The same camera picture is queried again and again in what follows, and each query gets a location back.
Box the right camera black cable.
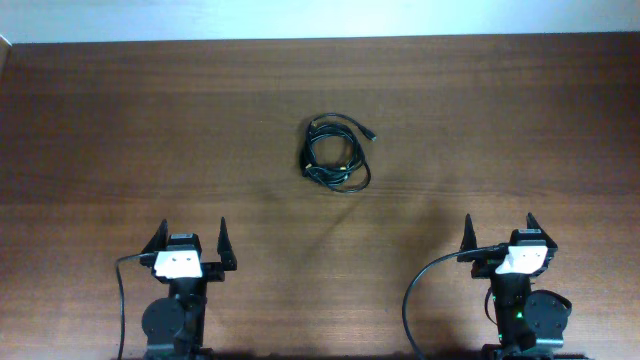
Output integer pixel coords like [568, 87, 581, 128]
[401, 244, 509, 360]

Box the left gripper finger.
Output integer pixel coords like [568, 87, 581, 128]
[217, 217, 237, 265]
[141, 219, 168, 254]

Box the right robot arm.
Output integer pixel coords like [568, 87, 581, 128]
[457, 214, 572, 359]

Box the camera black cable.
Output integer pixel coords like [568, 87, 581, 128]
[114, 252, 157, 360]
[401, 244, 509, 360]

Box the left camera black cable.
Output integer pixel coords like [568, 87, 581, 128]
[114, 252, 157, 360]

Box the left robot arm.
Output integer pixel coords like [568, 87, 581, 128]
[140, 220, 237, 360]

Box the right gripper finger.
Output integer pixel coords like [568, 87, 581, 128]
[526, 212, 557, 248]
[460, 214, 478, 251]

